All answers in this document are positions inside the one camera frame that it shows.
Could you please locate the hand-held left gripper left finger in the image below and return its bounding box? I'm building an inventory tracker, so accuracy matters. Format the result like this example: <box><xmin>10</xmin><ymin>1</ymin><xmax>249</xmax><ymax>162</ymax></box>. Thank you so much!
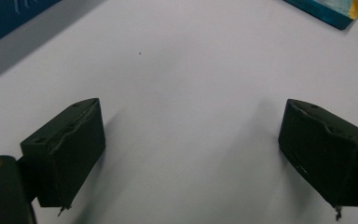
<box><xmin>20</xmin><ymin>97</ymin><xmax>107</xmax><ymax>209</ymax></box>

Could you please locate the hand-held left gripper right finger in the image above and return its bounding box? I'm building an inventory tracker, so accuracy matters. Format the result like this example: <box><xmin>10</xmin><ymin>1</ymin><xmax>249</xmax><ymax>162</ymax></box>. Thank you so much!
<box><xmin>278</xmin><ymin>98</ymin><xmax>358</xmax><ymax>207</ymax></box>

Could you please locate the dark blue cartoon picture book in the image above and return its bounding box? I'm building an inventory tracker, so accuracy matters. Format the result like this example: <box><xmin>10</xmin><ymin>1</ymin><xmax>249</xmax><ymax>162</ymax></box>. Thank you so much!
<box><xmin>0</xmin><ymin>0</ymin><xmax>62</xmax><ymax>51</ymax></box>

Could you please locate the teal book with yellow corner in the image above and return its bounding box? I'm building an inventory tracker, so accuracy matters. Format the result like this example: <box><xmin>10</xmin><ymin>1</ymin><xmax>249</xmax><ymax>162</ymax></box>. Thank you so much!
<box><xmin>282</xmin><ymin>0</ymin><xmax>358</xmax><ymax>31</ymax></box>

